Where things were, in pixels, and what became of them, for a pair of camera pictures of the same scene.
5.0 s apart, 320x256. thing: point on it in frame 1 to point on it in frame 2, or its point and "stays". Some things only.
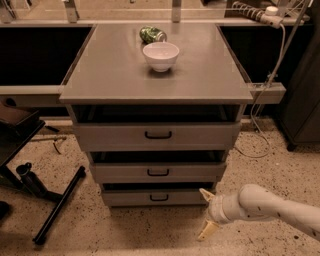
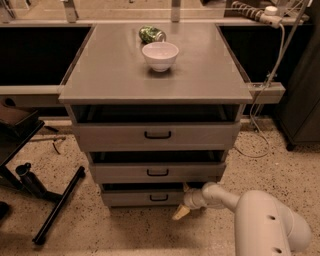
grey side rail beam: [266, 93] stays
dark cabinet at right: [300, 114] stays
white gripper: [216, 209] to [190, 200]
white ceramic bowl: [161, 56] stays
